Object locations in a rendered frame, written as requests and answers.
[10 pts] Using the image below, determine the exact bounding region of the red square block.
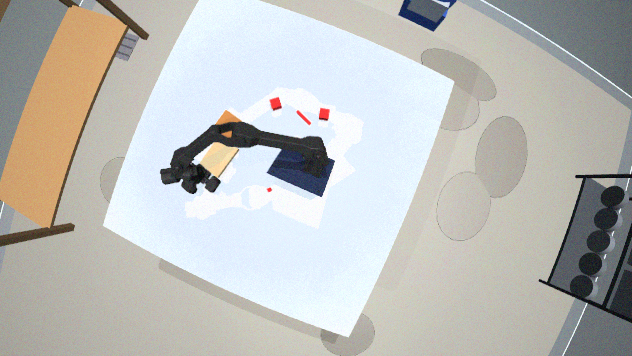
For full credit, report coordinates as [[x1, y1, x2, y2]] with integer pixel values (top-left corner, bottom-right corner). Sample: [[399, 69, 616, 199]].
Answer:
[[319, 108, 330, 121], [269, 97, 282, 111]]

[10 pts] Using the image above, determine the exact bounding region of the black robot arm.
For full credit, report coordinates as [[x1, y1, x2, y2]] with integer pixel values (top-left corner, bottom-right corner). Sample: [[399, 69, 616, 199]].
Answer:
[[160, 121, 329, 194]]

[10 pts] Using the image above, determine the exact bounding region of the red flat bar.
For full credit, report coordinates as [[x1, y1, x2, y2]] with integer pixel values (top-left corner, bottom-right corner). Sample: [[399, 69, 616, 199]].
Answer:
[[296, 110, 311, 126]]

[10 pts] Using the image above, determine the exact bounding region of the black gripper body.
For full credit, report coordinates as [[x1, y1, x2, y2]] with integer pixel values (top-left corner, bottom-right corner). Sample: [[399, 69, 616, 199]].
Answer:
[[191, 165, 221, 192]]

